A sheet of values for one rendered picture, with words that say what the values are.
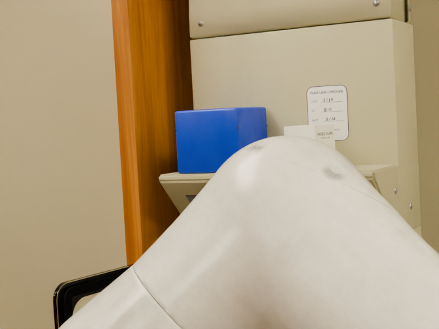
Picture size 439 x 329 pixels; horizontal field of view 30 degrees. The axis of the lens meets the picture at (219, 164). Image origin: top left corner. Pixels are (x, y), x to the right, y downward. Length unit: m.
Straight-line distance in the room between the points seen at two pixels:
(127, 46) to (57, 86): 0.76
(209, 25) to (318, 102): 0.21
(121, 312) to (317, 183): 0.16
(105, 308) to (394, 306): 0.20
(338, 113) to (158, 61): 0.30
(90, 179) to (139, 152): 0.70
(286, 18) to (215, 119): 0.19
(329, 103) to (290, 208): 0.67
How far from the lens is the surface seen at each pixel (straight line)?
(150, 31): 1.28
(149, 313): 0.55
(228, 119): 1.13
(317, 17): 1.20
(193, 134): 1.15
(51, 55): 1.99
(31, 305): 2.10
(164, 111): 1.30
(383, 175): 1.08
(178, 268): 0.55
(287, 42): 1.21
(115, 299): 0.57
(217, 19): 1.26
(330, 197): 0.52
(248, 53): 1.23
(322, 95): 1.19
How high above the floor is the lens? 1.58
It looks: 3 degrees down
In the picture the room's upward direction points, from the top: 3 degrees counter-clockwise
